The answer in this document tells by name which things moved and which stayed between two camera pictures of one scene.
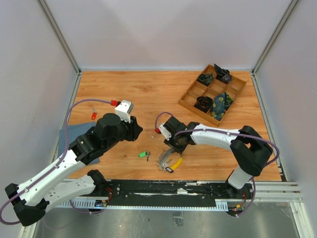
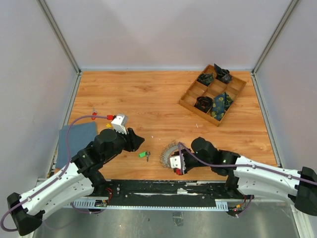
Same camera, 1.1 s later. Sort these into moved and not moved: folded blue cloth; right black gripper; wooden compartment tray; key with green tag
Moved: right black gripper
Not moved: key with green tag; wooden compartment tray; folded blue cloth
